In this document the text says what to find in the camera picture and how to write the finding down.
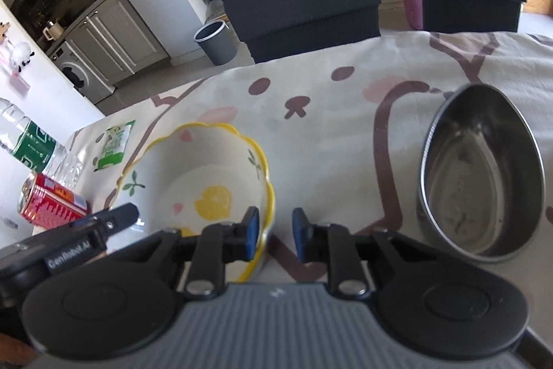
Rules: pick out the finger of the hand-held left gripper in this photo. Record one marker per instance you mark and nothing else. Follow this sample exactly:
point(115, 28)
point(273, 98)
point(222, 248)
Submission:
point(121, 217)

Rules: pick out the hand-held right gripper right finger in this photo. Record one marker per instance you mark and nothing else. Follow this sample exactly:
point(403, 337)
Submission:
point(300, 235)

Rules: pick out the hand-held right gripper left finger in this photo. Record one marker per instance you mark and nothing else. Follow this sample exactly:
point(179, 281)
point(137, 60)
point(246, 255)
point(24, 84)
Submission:
point(252, 233)

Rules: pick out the floral yellow-rimmed ceramic bowl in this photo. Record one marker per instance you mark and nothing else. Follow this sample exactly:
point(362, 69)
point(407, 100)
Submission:
point(203, 179)

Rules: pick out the person's left hand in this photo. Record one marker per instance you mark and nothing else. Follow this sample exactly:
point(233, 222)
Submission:
point(15, 351)

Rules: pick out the red drink can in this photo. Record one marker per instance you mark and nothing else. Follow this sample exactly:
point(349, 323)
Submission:
point(49, 200)

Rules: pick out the green and white packet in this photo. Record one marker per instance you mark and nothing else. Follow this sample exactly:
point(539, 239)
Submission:
point(113, 144)

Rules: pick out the cartoon printed tablecloth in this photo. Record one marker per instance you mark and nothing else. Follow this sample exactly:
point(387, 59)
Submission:
point(337, 135)

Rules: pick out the clear plastic water bottle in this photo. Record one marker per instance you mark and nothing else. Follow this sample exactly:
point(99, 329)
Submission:
point(34, 140)

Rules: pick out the washing machine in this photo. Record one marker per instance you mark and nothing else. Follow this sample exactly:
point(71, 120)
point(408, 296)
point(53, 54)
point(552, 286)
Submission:
point(82, 73)

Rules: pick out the grey kitchen base cabinet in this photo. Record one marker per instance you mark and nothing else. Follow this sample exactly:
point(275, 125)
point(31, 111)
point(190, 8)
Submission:
point(116, 40)

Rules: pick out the round steel bowl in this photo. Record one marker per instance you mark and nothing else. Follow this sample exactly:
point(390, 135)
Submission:
point(479, 187)

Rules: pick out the white plush toy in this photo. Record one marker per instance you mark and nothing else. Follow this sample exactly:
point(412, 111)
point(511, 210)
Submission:
point(23, 55)

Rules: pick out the grey trash bin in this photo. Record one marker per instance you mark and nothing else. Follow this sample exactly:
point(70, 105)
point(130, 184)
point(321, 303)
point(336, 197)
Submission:
point(214, 42)

